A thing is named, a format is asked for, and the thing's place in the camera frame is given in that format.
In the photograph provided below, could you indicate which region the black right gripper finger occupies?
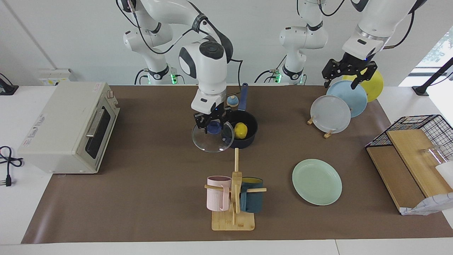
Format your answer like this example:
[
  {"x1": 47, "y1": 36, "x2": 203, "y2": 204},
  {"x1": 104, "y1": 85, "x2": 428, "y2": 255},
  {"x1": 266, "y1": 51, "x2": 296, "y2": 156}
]
[
  {"x1": 194, "y1": 113, "x2": 209, "y2": 134},
  {"x1": 216, "y1": 108, "x2": 231, "y2": 141}
]

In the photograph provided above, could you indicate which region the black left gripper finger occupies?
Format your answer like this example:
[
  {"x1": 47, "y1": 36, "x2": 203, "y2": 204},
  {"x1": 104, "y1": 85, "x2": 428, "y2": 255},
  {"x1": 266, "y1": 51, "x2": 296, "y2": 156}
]
[
  {"x1": 321, "y1": 59, "x2": 343, "y2": 89},
  {"x1": 350, "y1": 61, "x2": 378, "y2": 90}
]

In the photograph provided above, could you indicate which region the yellow potato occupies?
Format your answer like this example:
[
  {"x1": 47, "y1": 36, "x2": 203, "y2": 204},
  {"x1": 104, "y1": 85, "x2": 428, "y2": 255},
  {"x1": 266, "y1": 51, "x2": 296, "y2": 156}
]
[{"x1": 234, "y1": 123, "x2": 248, "y2": 140}]

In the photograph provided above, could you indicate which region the glass lid with blue knob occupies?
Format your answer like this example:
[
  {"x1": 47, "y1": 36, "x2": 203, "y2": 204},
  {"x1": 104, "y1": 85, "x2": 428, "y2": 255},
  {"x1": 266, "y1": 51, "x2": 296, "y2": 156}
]
[{"x1": 191, "y1": 120, "x2": 235, "y2": 153}]

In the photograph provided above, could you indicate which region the yellow plate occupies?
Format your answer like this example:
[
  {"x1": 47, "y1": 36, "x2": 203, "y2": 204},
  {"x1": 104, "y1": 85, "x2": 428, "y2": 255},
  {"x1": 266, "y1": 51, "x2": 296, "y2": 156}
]
[{"x1": 342, "y1": 69, "x2": 384, "y2": 103}]

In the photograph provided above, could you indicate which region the light blue plate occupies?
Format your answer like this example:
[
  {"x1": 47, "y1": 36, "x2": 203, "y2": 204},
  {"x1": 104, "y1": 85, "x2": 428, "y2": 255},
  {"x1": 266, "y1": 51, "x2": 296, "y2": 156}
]
[{"x1": 326, "y1": 80, "x2": 368, "y2": 118}]

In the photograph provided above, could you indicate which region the grey plate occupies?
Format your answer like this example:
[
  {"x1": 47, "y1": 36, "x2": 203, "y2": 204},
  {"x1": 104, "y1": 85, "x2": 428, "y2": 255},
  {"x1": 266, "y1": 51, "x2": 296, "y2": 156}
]
[{"x1": 310, "y1": 95, "x2": 351, "y2": 134}]

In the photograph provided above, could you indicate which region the wooden plate rack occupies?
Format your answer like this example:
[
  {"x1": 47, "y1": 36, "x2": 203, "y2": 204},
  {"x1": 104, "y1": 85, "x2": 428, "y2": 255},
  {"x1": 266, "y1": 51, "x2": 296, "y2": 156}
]
[{"x1": 307, "y1": 114, "x2": 335, "y2": 139}]

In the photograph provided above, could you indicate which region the mint green plate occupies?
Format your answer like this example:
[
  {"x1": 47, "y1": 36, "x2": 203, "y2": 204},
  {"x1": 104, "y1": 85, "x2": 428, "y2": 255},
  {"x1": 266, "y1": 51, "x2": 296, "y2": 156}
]
[{"x1": 292, "y1": 159, "x2": 343, "y2": 206}]

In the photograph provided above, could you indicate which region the dark blue saucepan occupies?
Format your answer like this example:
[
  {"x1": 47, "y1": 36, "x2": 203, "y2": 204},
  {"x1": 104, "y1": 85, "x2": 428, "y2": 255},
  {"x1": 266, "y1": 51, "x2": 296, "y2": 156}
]
[{"x1": 222, "y1": 83, "x2": 258, "y2": 149}]

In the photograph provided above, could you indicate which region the brown table mat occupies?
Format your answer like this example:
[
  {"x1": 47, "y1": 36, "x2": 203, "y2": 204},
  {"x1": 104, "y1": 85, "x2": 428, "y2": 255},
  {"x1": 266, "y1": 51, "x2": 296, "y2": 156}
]
[{"x1": 21, "y1": 85, "x2": 453, "y2": 244}]

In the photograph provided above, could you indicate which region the pink ribbed mug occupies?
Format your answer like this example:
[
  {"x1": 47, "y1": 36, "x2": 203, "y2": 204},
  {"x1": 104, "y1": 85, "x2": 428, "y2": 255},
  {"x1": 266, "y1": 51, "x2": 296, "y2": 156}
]
[{"x1": 207, "y1": 176, "x2": 232, "y2": 212}]

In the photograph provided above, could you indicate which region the teal mug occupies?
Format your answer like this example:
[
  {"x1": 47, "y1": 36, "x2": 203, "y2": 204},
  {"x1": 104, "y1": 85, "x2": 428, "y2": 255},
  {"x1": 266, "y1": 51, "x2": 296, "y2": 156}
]
[{"x1": 240, "y1": 177, "x2": 264, "y2": 213}]

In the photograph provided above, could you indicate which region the wooden mug tree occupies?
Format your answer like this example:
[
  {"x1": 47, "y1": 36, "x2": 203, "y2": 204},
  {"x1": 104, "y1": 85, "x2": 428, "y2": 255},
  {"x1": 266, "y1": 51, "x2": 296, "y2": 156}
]
[{"x1": 205, "y1": 148, "x2": 267, "y2": 231}]

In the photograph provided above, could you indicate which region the clear glass cup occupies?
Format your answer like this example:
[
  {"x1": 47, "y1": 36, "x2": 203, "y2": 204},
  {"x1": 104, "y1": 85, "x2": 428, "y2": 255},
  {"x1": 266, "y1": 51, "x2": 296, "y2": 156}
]
[{"x1": 419, "y1": 145, "x2": 447, "y2": 164}]

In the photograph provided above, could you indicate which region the white cup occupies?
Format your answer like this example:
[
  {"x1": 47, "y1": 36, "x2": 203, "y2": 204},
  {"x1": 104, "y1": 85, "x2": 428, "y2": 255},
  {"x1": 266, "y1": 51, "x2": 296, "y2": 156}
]
[{"x1": 435, "y1": 161, "x2": 453, "y2": 188}]

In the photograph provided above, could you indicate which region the cream toaster oven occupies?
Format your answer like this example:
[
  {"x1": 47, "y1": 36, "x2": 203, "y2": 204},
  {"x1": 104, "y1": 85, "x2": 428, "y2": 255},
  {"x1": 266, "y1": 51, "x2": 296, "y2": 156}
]
[{"x1": 17, "y1": 81, "x2": 121, "y2": 174}]

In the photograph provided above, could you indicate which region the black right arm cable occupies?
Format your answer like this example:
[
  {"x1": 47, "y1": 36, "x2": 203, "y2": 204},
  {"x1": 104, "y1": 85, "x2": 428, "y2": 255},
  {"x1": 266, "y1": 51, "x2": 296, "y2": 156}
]
[{"x1": 117, "y1": 0, "x2": 245, "y2": 92}]

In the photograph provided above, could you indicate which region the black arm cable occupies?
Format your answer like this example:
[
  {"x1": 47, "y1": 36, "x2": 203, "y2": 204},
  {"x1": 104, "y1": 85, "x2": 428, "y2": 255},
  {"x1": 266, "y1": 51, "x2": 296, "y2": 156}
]
[
  {"x1": 384, "y1": 11, "x2": 415, "y2": 48},
  {"x1": 117, "y1": 0, "x2": 245, "y2": 92}
]

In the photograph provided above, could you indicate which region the black left base cable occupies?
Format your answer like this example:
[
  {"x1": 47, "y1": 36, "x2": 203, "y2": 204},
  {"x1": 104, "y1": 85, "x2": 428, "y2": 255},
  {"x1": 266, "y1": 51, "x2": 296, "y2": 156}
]
[{"x1": 254, "y1": 54, "x2": 288, "y2": 84}]

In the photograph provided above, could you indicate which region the black base cable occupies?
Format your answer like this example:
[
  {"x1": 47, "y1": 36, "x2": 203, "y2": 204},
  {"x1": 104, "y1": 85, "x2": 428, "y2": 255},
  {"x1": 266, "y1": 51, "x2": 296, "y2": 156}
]
[
  {"x1": 134, "y1": 68, "x2": 150, "y2": 85},
  {"x1": 254, "y1": 54, "x2": 288, "y2": 84}
]

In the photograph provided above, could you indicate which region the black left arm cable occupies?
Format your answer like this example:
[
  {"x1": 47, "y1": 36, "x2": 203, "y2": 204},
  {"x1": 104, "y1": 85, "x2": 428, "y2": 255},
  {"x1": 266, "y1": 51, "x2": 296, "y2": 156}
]
[{"x1": 384, "y1": 11, "x2": 415, "y2": 48}]

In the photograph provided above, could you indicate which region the black right base cable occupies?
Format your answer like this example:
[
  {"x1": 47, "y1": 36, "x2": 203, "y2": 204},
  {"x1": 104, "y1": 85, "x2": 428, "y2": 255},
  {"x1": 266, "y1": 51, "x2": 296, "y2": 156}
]
[{"x1": 134, "y1": 68, "x2": 150, "y2": 85}]

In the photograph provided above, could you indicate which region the black wire basket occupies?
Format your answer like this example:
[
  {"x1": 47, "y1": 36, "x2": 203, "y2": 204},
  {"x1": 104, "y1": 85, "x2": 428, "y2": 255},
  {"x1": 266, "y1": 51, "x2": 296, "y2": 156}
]
[{"x1": 365, "y1": 114, "x2": 453, "y2": 163}]

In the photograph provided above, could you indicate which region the white wall socket box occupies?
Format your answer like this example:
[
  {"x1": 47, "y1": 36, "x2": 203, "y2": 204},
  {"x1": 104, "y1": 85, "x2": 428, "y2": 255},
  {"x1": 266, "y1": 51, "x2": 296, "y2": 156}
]
[{"x1": 38, "y1": 68, "x2": 71, "y2": 86}]

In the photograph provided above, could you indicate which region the black desk mount base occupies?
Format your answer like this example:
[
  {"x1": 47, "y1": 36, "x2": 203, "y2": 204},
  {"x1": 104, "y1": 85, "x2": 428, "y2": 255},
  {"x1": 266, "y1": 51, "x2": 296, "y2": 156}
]
[{"x1": 0, "y1": 73, "x2": 19, "y2": 96}]

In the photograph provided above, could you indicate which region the black power cord with plug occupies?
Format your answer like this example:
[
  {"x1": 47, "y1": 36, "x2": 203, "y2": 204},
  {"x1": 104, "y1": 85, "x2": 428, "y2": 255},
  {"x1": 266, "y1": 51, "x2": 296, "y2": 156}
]
[{"x1": 0, "y1": 146, "x2": 24, "y2": 187}]

